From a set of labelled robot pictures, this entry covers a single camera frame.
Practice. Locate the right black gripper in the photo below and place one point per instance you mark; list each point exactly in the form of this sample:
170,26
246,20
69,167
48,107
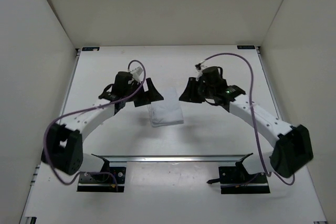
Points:
189,95

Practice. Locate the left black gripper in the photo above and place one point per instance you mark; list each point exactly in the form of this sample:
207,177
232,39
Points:
151,94

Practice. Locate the white fabric skirt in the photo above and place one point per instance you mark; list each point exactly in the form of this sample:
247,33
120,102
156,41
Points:
166,112

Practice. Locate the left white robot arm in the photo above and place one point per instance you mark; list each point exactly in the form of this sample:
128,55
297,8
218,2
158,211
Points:
63,143

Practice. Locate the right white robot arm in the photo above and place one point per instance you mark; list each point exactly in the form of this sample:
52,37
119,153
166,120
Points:
291,145

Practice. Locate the right blue corner label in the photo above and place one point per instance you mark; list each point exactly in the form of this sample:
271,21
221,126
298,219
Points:
245,47

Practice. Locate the blue corner label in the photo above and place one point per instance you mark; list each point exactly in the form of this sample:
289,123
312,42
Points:
90,49
245,47

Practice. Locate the left blue corner label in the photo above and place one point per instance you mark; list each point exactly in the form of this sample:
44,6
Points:
90,49

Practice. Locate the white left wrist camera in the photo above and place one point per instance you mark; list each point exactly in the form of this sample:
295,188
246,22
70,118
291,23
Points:
136,74

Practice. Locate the aluminium table front rail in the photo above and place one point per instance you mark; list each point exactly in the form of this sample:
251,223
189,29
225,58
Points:
174,158

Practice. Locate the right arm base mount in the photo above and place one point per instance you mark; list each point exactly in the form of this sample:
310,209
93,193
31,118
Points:
236,180

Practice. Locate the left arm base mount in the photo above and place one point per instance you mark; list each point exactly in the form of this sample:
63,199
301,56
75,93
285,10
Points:
108,177

